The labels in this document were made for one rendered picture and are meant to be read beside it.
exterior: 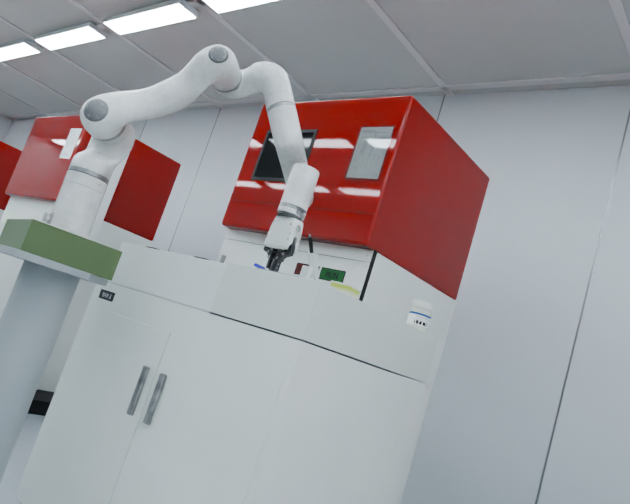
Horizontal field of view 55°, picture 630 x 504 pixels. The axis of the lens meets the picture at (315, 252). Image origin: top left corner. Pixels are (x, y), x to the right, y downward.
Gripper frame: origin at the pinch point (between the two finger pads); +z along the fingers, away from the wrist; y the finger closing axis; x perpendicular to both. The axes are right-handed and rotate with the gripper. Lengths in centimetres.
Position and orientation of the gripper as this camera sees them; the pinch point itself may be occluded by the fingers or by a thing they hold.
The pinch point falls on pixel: (272, 266)
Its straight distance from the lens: 176.5
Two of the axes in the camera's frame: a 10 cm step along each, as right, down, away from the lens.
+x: -6.0, -3.3, -7.3
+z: -3.1, 9.4, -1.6
